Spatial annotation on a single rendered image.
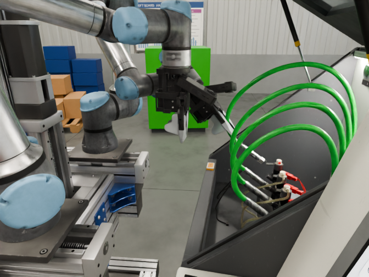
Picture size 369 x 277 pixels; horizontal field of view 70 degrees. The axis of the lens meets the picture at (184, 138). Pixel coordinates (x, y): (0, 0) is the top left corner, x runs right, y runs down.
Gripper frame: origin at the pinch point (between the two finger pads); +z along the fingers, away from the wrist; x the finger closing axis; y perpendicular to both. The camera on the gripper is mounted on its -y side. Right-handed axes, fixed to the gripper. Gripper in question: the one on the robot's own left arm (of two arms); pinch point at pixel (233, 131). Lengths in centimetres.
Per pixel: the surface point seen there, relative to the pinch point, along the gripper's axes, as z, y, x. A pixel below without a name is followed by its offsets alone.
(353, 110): 15.3, -30.4, -4.4
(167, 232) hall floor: 31, 115, -98
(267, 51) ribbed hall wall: -137, -46, -642
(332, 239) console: 24.5, -11.2, 39.1
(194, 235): 18.3, 24.1, 15.7
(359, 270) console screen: 25, -13, 48
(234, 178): 10.2, 1.9, 22.2
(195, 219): 15.7, 24.6, 9.1
